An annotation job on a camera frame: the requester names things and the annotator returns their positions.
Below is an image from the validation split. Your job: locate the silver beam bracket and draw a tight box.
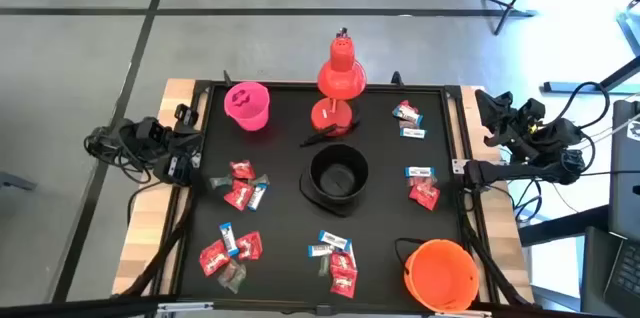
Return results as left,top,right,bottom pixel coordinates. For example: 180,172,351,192
433,308,494,318
155,301,215,315

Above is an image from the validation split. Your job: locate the dark laptop with keyboard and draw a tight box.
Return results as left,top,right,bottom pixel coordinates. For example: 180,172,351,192
579,226,640,318

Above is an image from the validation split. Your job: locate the black horizontal frame beam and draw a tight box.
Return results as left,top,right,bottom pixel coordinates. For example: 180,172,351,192
0,293,640,318

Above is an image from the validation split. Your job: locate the black plastic bucket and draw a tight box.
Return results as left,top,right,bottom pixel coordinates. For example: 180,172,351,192
298,142,371,218

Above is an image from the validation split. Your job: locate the black desk leg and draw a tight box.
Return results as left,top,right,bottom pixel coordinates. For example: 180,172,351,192
542,55,640,95

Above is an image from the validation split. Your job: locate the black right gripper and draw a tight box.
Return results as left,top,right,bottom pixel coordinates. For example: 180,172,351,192
474,88,549,152

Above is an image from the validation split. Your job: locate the black lamp power cord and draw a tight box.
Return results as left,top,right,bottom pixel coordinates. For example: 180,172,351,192
298,100,362,148

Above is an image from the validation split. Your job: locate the black side desk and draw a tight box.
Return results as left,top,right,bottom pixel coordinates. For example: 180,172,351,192
517,205,611,247

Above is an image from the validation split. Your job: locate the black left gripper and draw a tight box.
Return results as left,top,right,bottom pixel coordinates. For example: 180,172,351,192
149,102,205,159

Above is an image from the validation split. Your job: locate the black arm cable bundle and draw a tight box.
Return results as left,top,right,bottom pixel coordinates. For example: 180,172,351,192
83,125,151,185

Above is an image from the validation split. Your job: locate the black table mat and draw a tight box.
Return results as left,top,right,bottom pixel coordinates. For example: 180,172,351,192
199,85,464,304

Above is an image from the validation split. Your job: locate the grey floor stand foot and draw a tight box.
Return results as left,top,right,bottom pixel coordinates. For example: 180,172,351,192
0,170,39,192

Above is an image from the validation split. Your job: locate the red desk lamp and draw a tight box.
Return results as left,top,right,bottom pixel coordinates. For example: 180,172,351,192
309,26,369,138

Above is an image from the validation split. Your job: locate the grey laptop with sticker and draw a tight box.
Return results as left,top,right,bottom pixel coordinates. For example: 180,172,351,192
607,99,640,244

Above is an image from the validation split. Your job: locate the thin black cable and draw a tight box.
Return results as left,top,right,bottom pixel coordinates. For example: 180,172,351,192
579,170,640,179

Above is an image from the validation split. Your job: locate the pink plastic bucket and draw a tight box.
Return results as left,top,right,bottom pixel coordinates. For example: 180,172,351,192
223,81,272,133

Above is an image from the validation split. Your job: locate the black floor cable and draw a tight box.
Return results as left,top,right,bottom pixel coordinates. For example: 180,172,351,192
125,180,169,227

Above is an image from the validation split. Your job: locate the black aluminium table frame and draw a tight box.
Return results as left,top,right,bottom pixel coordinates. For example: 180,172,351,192
164,77,501,309

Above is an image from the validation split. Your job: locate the orange plastic bucket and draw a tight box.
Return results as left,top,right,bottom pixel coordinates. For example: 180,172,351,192
394,236,481,314

